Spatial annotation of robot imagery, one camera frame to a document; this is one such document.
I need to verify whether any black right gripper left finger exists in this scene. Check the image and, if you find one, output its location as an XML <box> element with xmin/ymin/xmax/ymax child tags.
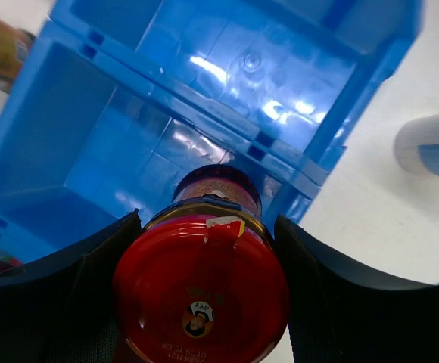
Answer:
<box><xmin>0</xmin><ymin>212</ymin><xmax>142</xmax><ymax>362</ymax></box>

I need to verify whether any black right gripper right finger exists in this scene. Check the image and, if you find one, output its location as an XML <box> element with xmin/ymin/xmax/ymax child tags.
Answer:
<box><xmin>273</xmin><ymin>216</ymin><xmax>439</xmax><ymax>362</ymax></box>

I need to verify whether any silver-capped spice shaker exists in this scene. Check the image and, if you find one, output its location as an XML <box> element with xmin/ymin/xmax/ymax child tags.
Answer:
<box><xmin>394</xmin><ymin>113</ymin><xmax>439</xmax><ymax>176</ymax></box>

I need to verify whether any blue bin middle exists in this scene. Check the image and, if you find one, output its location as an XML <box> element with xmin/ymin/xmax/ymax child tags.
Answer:
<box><xmin>0</xmin><ymin>22</ymin><xmax>319</xmax><ymax>265</ymax></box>

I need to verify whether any blue bin far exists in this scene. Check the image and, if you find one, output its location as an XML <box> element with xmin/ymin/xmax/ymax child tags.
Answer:
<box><xmin>50</xmin><ymin>1</ymin><xmax>424</xmax><ymax>185</ymax></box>

